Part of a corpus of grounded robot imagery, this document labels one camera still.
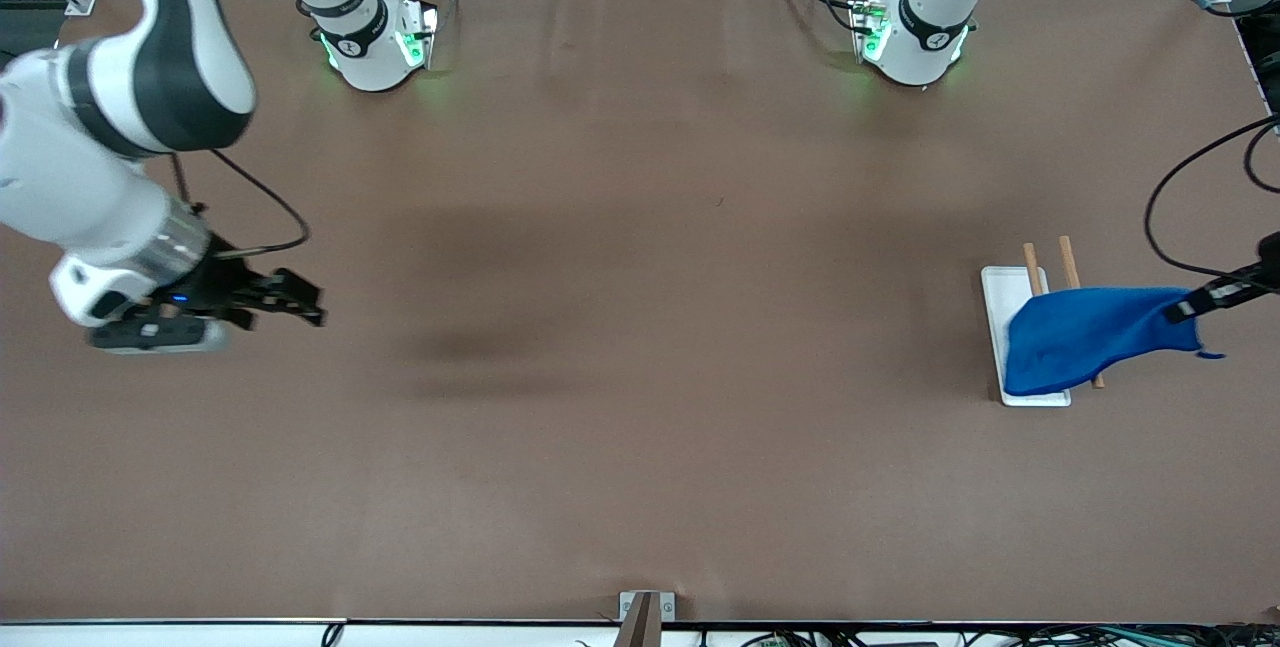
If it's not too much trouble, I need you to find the dark metal post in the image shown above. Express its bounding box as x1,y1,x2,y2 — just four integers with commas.
612,594,663,647

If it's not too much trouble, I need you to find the blue microfibre towel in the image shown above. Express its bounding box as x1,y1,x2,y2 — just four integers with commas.
1003,286,1226,398

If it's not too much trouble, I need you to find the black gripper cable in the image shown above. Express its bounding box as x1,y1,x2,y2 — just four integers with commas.
1144,0,1280,280
168,148,312,260

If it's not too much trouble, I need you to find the grey metal table bracket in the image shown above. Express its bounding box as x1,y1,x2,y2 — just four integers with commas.
618,591,677,624

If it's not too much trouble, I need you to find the white rack with wooden rods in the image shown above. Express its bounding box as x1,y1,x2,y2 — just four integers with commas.
980,235,1107,408

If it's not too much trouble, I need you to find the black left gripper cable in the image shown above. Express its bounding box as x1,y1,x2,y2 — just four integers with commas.
1144,0,1280,280

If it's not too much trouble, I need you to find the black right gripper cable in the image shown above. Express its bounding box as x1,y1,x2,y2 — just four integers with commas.
168,148,312,260

